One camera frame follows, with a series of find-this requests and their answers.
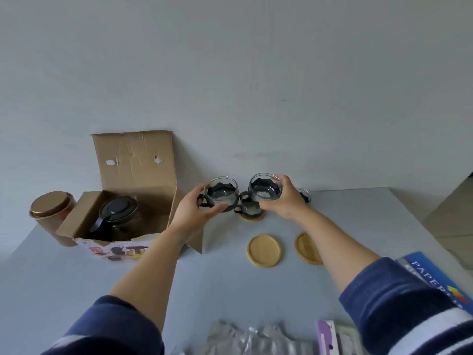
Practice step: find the glass teapot with black lid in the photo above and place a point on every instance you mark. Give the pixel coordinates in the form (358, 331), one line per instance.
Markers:
(116, 214)

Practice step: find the person's right forearm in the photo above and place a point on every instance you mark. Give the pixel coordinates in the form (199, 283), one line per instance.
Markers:
(354, 262)

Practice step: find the person's left hand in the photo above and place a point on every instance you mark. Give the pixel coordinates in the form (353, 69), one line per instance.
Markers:
(188, 218)

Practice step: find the person's right thumb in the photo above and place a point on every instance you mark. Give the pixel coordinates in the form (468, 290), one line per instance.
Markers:
(269, 206)

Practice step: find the blue paper packet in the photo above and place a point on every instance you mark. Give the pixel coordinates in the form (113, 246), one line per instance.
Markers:
(432, 273)

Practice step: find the glass cup with black holder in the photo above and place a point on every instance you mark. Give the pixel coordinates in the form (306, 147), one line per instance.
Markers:
(264, 188)
(221, 194)
(305, 195)
(250, 209)

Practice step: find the copper round tin canister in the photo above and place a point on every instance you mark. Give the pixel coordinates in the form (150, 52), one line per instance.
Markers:
(50, 210)

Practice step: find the person's left forearm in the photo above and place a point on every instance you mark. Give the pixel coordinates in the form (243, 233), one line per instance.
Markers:
(147, 277)

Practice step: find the white flat packet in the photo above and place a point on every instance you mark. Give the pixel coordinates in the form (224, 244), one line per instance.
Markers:
(349, 342)

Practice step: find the purple and white packet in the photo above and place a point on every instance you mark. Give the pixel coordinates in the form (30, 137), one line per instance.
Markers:
(326, 338)

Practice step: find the person's left thumb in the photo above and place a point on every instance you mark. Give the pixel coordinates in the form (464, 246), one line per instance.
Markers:
(216, 210)

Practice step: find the silver foil bag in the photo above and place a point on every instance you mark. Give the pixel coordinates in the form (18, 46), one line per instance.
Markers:
(247, 342)

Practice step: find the open cardboard box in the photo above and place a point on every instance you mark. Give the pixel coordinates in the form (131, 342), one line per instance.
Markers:
(136, 166)

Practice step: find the round wooden coaster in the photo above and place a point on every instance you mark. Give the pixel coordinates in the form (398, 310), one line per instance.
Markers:
(264, 251)
(254, 218)
(306, 249)

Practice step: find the person's right hand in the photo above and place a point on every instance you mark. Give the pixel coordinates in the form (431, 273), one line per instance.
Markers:
(290, 203)

